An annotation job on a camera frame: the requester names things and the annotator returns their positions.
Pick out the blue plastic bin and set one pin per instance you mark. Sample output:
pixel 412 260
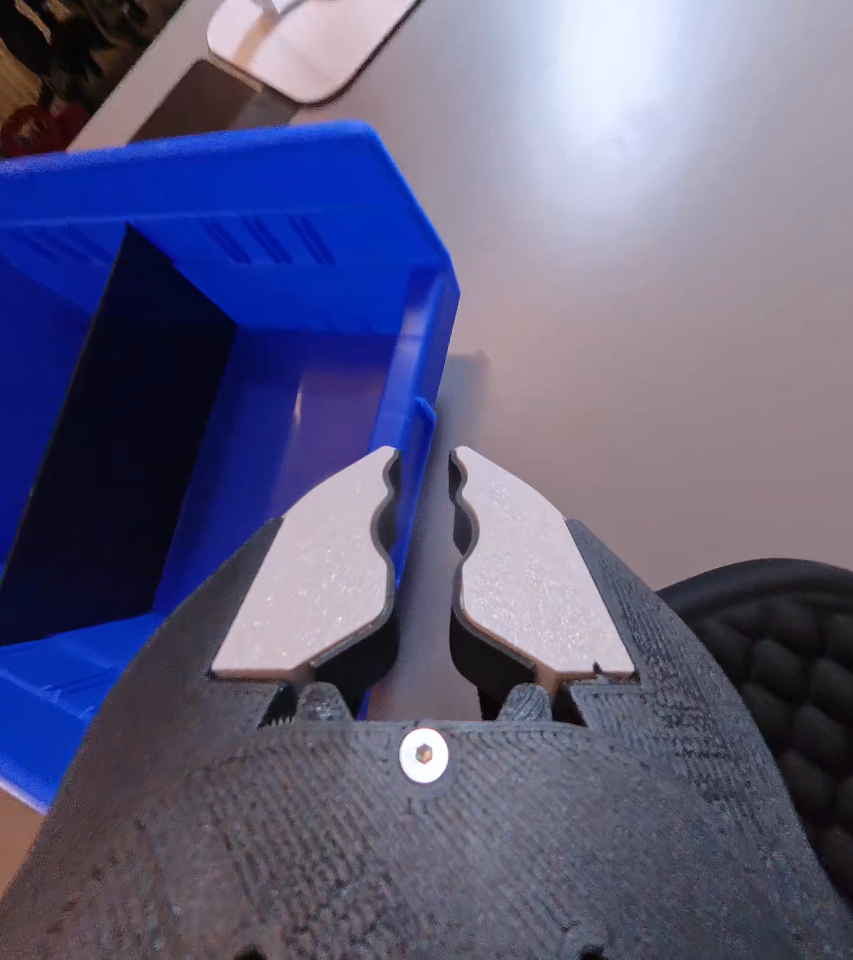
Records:
pixel 306 210

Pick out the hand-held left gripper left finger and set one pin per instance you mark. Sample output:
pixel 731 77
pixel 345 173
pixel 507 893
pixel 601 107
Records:
pixel 314 577

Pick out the black office chair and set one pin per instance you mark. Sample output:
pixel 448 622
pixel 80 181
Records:
pixel 831 675

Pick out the silver monitor stand base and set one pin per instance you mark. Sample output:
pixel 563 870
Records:
pixel 306 52

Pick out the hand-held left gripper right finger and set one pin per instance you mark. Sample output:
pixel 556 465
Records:
pixel 539 585

